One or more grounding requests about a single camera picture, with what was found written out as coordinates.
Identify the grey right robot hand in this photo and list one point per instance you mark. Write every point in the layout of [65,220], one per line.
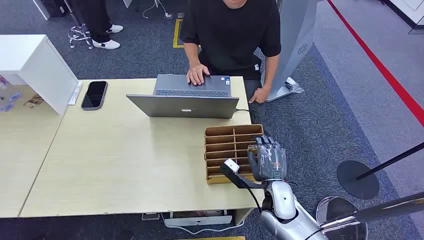
[270,162]

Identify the person's right forearm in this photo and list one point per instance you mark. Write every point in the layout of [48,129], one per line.
[192,54]

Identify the person's left forearm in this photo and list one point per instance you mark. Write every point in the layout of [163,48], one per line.
[271,71]

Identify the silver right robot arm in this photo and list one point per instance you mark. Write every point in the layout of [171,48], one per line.
[283,202]

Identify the person's left hand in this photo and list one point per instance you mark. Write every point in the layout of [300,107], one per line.
[259,96]

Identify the person's hand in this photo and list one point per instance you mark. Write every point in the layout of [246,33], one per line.
[259,96]
[197,74]

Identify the person's right hand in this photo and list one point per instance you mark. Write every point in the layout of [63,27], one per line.
[197,74]

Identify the standing person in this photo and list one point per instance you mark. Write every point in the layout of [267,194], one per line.
[94,20]

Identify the cardboard slot organizer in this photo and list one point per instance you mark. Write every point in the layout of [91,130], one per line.
[221,145]

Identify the black stanchion with disc base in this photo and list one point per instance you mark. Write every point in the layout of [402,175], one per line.
[357,180]

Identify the white drawer unit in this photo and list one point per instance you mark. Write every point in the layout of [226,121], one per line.
[198,221]

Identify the grey laptop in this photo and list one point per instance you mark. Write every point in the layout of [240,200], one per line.
[185,107]

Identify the chrome stanchion with round base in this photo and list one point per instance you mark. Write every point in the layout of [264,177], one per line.
[381,210]

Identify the grey standing panel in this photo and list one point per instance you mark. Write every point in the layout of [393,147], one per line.
[294,39]

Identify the white power strip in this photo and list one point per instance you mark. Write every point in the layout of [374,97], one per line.
[169,15]

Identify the black smartphone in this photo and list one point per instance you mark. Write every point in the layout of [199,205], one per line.
[94,95]

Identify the white furniture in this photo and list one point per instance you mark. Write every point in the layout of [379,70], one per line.
[407,10]

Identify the white flat strip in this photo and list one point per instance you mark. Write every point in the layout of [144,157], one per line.
[75,93]

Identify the chrome chair base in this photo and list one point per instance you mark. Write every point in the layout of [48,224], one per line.
[79,34]

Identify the printed brochure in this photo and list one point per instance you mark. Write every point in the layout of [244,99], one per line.
[33,101]

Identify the white box cabinet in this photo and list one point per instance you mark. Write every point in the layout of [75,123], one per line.
[36,69]

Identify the clear plastic bottle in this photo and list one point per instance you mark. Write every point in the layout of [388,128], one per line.
[8,101]

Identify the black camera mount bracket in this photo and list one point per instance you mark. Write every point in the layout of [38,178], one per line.
[240,180]

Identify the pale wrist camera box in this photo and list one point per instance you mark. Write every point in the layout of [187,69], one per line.
[232,165]

